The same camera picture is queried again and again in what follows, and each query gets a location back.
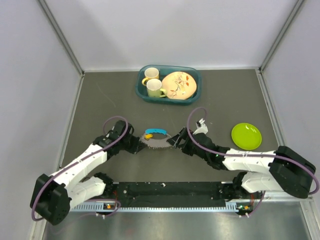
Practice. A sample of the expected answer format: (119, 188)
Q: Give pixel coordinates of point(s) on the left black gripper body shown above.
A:
(129, 144)

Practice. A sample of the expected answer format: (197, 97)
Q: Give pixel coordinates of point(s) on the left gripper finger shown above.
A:
(140, 142)
(139, 147)

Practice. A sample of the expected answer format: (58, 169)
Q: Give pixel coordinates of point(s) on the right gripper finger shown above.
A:
(179, 136)
(175, 143)

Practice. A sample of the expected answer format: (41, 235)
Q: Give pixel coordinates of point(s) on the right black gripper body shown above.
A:
(188, 148)

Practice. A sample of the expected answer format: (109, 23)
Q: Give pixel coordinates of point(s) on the small yellow tag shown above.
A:
(148, 136)

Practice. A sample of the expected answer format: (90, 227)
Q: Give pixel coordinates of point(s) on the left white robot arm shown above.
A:
(56, 194)

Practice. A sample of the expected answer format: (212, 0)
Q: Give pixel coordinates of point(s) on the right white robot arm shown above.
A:
(281, 170)

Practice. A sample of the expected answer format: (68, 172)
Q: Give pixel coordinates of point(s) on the teal plastic tub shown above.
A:
(141, 91)

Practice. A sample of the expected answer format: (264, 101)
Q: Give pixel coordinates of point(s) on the front yellow-green mug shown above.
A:
(154, 89)

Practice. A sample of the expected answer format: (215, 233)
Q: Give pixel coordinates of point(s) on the floral peach plate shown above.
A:
(179, 85)

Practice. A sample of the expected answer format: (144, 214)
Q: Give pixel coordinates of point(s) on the lime green plate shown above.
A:
(246, 136)

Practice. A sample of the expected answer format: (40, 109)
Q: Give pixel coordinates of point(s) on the rear yellow mug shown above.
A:
(150, 73)

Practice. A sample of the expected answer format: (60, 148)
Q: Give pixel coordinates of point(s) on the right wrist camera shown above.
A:
(201, 127)

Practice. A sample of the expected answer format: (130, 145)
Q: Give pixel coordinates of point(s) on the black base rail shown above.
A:
(170, 197)

